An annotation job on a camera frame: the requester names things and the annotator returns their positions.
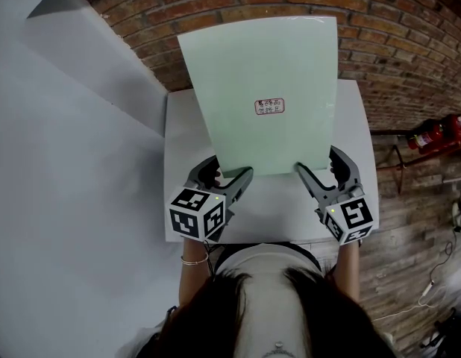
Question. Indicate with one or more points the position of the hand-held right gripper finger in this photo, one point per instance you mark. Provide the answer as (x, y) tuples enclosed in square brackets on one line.
[(314, 188), (353, 174)]

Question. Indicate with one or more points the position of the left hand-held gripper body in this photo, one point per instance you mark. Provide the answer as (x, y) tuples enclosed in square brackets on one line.
[(185, 222)]

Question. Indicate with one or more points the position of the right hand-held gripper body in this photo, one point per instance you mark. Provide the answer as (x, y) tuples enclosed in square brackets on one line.
[(353, 215)]

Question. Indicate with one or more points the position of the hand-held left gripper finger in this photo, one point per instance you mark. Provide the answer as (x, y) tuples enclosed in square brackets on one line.
[(195, 174), (239, 185)]

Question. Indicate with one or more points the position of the pale green sheet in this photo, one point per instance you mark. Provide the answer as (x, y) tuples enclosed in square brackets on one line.
[(260, 69)]

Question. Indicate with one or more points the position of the person's left forearm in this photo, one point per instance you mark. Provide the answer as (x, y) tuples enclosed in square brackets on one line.
[(193, 282)]

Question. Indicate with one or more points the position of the person's right forearm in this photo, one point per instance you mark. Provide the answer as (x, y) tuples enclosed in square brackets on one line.
[(348, 270)]

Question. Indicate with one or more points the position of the white table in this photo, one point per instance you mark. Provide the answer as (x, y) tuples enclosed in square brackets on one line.
[(275, 207)]

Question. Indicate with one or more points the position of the wooden coat rack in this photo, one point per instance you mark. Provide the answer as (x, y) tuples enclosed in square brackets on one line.
[(396, 162)]

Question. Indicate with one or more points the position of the red fire extinguisher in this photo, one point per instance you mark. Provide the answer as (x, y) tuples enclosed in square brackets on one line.
[(432, 136)]

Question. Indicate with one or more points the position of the person's white shirt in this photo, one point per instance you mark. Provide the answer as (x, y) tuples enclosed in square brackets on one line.
[(268, 274)]

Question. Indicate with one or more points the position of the white power adapter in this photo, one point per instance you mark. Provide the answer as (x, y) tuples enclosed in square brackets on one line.
[(429, 289)]

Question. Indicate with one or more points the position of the black metal stand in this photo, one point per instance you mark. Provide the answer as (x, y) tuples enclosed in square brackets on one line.
[(447, 328)]

